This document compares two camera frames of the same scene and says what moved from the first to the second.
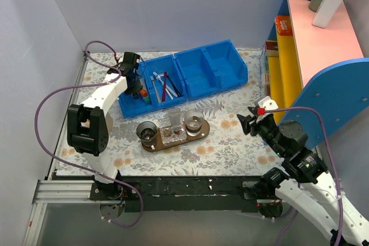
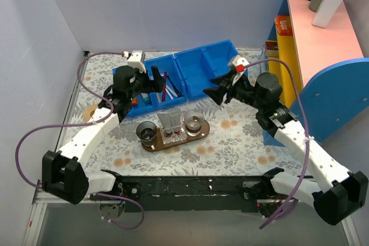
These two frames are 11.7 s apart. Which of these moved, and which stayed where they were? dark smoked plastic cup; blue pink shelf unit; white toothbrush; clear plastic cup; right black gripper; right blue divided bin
Moved: right black gripper; white toothbrush
Stayed: blue pink shelf unit; right blue divided bin; clear plastic cup; dark smoked plastic cup
